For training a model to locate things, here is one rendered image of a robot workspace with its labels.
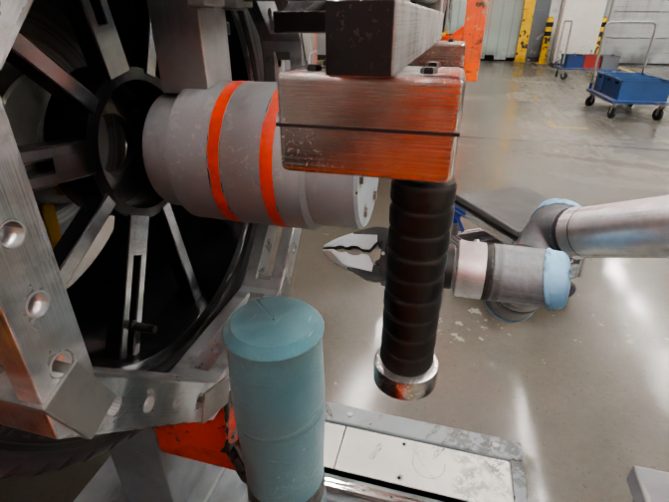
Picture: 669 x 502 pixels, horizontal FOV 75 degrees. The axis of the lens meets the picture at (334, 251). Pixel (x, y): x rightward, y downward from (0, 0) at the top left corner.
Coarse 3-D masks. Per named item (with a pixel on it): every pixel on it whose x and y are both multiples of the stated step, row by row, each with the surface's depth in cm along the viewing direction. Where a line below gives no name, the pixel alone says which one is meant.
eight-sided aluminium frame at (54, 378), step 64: (0, 0) 21; (0, 64) 21; (0, 128) 22; (0, 192) 22; (0, 256) 22; (256, 256) 67; (0, 320) 23; (64, 320) 27; (0, 384) 27; (64, 384) 27; (128, 384) 34; (192, 384) 43
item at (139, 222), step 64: (64, 0) 38; (128, 0) 60; (128, 64) 68; (64, 128) 41; (128, 128) 51; (64, 192) 44; (128, 192) 52; (64, 256) 39; (128, 256) 47; (192, 256) 68; (128, 320) 48; (192, 320) 59
